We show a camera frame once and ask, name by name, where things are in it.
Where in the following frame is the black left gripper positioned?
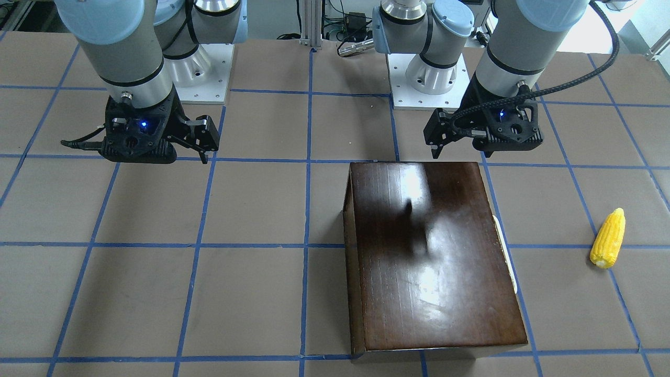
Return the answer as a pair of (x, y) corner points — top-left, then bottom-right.
(423, 76), (544, 159)

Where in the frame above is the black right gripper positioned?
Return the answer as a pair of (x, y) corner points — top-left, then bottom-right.
(99, 88), (220, 164)

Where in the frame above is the yellow corn cob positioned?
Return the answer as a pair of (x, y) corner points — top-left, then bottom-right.
(589, 207), (626, 269)

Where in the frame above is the light wood pull-out drawer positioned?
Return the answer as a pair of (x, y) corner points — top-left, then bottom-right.
(493, 215), (518, 294)

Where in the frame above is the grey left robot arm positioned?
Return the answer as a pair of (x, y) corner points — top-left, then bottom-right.
(372, 1), (588, 158)

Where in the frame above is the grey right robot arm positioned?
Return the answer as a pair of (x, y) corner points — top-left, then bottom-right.
(55, 1), (248, 164)

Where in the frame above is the dark brown wooden drawer cabinet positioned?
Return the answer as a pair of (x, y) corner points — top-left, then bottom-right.
(342, 162), (529, 363)

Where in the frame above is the silver metal cylinder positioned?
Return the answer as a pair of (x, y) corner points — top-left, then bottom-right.
(337, 39), (375, 58)

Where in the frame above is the black power adapter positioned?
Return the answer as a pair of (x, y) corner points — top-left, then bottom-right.
(344, 12), (368, 34)

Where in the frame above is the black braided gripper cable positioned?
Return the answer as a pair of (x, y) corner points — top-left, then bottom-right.
(451, 2), (620, 138)

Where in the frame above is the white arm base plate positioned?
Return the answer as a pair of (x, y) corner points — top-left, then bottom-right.
(387, 53), (471, 112)
(165, 45), (236, 105)

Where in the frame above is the aluminium frame post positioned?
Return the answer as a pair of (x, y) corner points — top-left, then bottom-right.
(298, 1), (323, 51)

